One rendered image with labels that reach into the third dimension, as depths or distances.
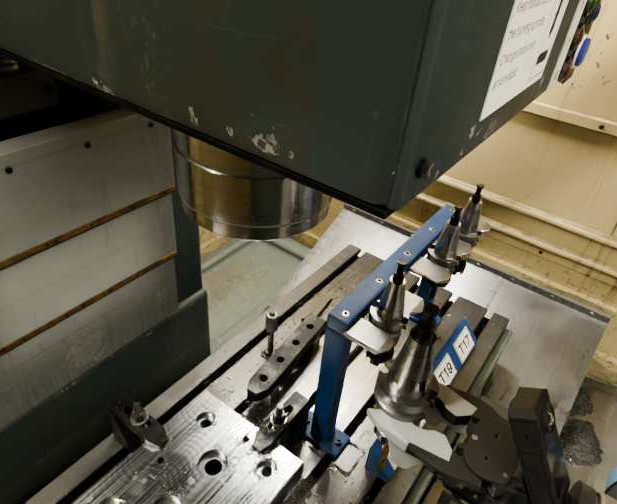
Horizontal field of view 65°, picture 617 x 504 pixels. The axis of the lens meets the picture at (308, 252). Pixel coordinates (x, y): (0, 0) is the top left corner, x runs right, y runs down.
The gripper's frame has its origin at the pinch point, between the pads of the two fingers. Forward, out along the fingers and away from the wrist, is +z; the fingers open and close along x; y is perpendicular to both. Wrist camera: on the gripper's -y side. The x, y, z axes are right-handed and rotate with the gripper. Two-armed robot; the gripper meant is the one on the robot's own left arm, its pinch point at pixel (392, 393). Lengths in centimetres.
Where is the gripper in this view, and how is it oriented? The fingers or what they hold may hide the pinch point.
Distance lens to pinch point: 55.4
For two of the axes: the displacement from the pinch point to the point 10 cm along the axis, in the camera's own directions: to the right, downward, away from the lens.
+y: -0.9, 8.0, 5.9
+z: -8.0, -4.1, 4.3
